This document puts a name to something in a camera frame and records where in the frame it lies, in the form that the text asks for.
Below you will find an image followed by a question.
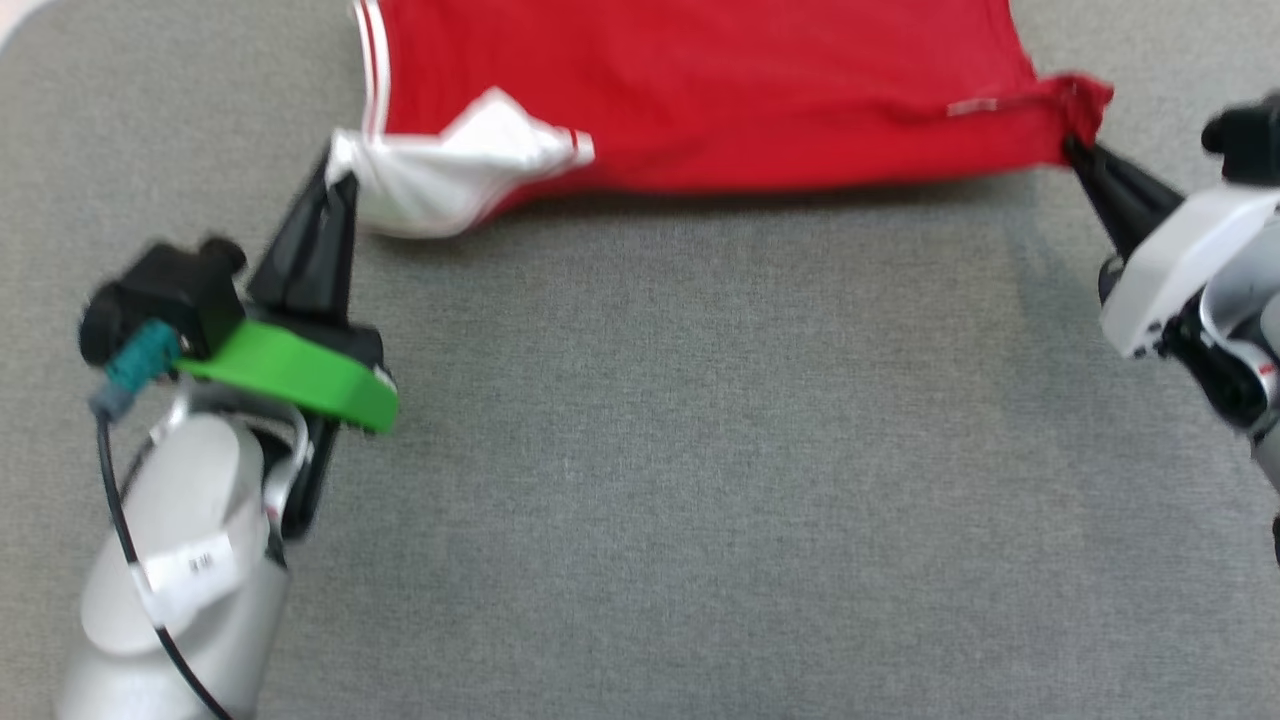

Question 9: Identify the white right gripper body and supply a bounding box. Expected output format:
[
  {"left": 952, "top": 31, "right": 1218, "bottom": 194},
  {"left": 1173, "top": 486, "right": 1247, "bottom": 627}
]
[{"left": 1099, "top": 186, "right": 1280, "bottom": 361}]

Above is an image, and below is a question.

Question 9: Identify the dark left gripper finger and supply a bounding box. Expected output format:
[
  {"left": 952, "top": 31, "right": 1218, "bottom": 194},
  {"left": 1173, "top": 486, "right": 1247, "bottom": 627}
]
[
  {"left": 246, "top": 150, "right": 339, "bottom": 323},
  {"left": 320, "top": 172, "right": 360, "bottom": 327}
]

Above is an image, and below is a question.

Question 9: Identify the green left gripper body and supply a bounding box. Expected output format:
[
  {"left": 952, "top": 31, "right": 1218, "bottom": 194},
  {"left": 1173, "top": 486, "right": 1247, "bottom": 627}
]
[{"left": 174, "top": 316, "right": 400, "bottom": 437}]

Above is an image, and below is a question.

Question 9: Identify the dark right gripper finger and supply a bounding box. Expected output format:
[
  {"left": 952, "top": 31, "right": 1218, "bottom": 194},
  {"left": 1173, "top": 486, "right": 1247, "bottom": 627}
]
[
  {"left": 1075, "top": 138, "right": 1188, "bottom": 241},
  {"left": 1061, "top": 138, "right": 1151, "bottom": 265}
]

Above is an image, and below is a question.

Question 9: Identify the red and white shirt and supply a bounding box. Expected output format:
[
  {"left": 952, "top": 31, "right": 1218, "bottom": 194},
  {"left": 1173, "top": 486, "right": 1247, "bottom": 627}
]
[{"left": 324, "top": 0, "right": 1115, "bottom": 240}]

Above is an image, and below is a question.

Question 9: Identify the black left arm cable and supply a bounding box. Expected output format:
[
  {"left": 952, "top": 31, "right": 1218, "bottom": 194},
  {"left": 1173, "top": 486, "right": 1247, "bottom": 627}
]
[{"left": 90, "top": 320, "right": 233, "bottom": 720}]

